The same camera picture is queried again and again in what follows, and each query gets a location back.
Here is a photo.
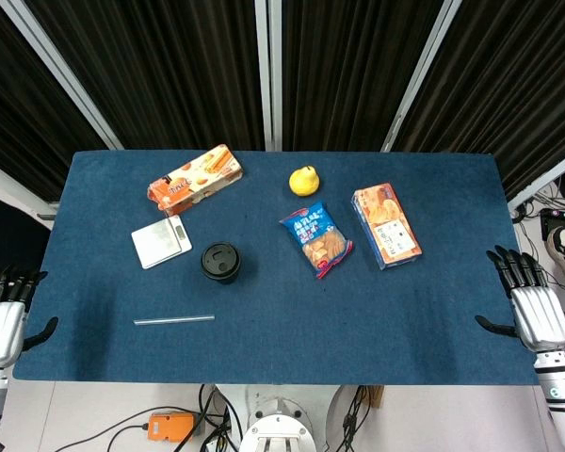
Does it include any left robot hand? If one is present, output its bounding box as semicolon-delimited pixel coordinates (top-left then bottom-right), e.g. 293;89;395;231
0;265;59;370

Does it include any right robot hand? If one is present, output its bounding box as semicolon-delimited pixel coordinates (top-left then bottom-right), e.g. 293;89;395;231
474;244;565;355

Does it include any clear plastic straw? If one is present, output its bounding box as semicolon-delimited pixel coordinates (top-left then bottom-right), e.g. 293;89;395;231
132;314;217;327

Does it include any black lidded paper cup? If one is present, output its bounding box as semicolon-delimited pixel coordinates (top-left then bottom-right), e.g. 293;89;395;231
200;241;242;285

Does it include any blue and orange cracker box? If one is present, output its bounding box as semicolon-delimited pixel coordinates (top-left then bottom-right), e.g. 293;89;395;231
350;183;424;271

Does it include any silver digital kitchen scale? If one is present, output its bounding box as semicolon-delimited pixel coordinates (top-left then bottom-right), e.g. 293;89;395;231
130;215;194;270

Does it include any orange power box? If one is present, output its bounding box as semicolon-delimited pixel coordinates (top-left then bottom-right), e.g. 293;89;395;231
146;412;198;444

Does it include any blue snack bag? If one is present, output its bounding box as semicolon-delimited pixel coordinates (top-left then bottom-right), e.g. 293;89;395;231
278;201;354;280

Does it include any orange wafer roll box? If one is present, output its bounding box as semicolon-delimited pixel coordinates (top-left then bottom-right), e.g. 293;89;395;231
146;143;245;218

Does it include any blue table cloth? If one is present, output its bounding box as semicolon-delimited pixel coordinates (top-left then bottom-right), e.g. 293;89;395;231
11;149;542;387

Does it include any yellow pear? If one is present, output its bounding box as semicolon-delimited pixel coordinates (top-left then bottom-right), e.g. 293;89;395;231
288;164;321;197

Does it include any white robot torso base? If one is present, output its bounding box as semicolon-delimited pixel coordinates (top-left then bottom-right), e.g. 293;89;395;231
214;384;343;452

